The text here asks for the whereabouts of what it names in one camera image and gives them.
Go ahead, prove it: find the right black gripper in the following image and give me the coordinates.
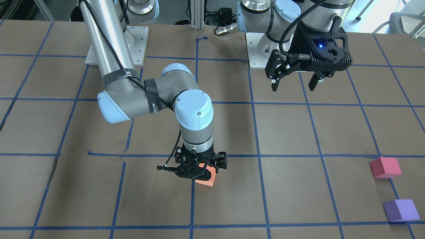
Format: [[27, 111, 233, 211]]
[[157, 146, 228, 179]]

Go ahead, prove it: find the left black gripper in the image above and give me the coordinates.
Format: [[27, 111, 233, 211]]
[[265, 16, 353, 91]]

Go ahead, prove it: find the orange foam cube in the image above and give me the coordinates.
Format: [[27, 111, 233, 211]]
[[195, 164, 216, 187]]

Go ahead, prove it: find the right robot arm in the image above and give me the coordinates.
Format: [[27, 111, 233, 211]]
[[78, 0, 227, 184]]

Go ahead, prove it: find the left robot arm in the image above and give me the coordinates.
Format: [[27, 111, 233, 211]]
[[237, 0, 354, 91]]

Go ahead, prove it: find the grey chair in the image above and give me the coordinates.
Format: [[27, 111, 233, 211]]
[[372, 11, 425, 39]]

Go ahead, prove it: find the red foam cube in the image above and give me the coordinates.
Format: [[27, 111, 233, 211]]
[[370, 156, 402, 179]]

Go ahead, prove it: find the purple foam cube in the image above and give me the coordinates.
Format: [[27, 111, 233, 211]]
[[383, 199, 420, 222]]

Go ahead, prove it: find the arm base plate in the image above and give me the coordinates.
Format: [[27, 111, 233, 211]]
[[245, 32, 278, 70], [85, 26, 149, 66]]

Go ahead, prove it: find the silver cable connector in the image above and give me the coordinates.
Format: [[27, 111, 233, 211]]
[[214, 23, 238, 36]]

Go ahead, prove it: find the aluminium frame post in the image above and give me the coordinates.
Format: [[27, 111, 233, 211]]
[[189, 0, 205, 30]]

